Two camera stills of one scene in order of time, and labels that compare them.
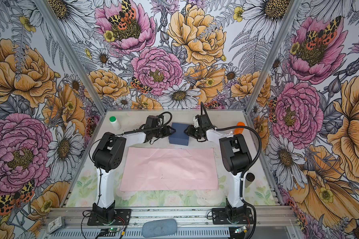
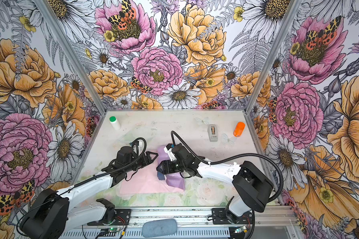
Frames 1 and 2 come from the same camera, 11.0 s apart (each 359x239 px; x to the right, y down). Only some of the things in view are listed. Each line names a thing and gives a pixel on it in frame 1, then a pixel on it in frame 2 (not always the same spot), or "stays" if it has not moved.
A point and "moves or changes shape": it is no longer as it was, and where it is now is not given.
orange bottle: (239, 130) stays
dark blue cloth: (179, 137) to (160, 176)
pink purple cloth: (164, 169) moves or changes shape
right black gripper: (189, 132) to (166, 167)
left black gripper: (167, 132) to (149, 159)
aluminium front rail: (70, 216) stays
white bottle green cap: (113, 120) stays
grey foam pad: (159, 227) stays
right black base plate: (220, 216) stays
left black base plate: (121, 217) stays
